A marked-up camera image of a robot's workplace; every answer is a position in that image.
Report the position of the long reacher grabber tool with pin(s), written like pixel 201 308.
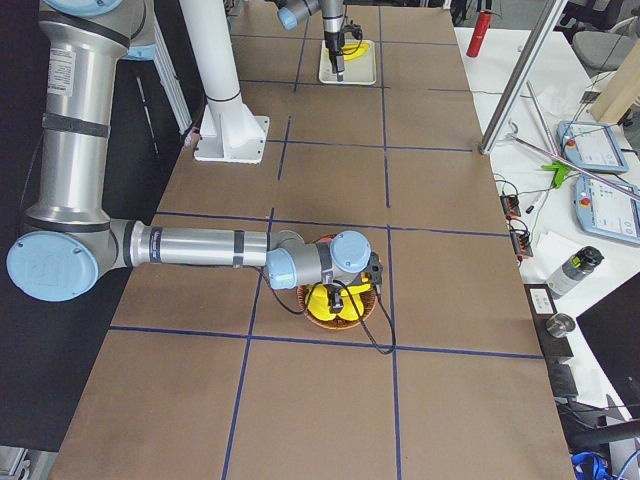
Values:
pixel 556 154

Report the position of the yellow lemon fruit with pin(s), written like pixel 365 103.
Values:
pixel 352 308

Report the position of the wicker fruit basket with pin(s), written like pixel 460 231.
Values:
pixel 367 307

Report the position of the small metal cup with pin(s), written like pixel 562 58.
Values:
pixel 560 325

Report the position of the blue teach pendant near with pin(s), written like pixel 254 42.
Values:
pixel 605 211

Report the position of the red cylinder bottle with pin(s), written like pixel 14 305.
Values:
pixel 480 30

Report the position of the blue teach pendant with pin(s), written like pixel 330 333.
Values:
pixel 591 146
pixel 605 211

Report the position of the grey water bottle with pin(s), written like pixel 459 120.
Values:
pixel 574 270

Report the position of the white bear tray plate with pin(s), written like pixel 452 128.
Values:
pixel 359 63

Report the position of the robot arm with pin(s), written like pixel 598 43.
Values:
pixel 66 241
pixel 292 13

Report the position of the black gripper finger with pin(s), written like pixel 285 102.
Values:
pixel 337 65
pixel 335 294

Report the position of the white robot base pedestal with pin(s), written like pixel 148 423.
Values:
pixel 229 131

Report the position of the aluminium frame post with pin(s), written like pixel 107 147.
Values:
pixel 549 17

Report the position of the blue teach pendant far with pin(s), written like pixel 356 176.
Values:
pixel 591 146

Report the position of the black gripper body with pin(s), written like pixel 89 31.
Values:
pixel 332 42
pixel 336 301

